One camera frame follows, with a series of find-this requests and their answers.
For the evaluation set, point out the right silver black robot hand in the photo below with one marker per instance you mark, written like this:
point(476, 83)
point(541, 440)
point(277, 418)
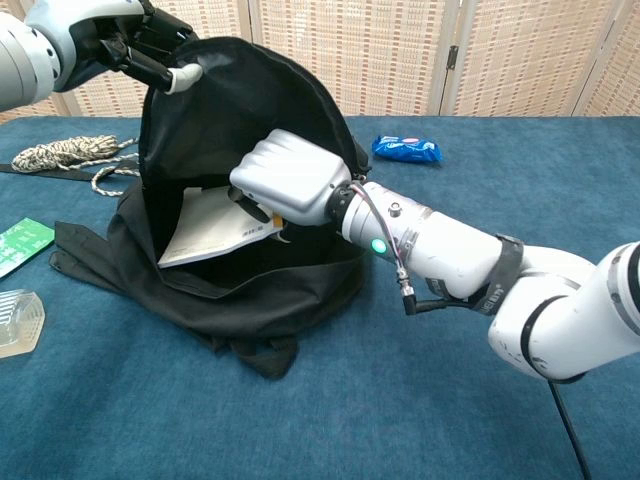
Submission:
point(295, 175)

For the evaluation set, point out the dark screen hinge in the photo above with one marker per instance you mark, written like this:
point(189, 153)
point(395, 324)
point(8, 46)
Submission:
point(453, 55)

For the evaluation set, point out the blue cookie packet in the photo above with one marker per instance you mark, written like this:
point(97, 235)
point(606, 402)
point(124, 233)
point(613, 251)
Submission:
point(407, 149)

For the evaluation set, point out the black fabric backpack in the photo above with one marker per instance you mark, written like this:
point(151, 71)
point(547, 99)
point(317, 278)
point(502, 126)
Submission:
point(235, 100)

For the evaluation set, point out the white book yellow spine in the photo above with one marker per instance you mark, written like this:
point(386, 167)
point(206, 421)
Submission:
point(215, 230)

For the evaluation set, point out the green printed packet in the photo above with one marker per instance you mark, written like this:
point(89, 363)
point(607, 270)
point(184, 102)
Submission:
point(22, 247)

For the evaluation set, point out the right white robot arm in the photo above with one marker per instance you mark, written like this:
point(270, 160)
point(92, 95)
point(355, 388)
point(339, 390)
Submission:
point(460, 250)

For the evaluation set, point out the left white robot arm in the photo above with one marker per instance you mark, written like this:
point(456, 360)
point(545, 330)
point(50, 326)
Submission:
point(20, 60)

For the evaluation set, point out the blue table cloth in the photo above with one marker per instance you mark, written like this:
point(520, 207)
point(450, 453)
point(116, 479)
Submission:
point(350, 425)

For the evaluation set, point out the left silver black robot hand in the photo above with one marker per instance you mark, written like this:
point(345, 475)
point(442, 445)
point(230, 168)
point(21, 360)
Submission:
point(85, 30)

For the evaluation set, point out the clear ribbed plastic container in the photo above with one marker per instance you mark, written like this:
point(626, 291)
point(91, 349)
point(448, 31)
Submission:
point(17, 322)

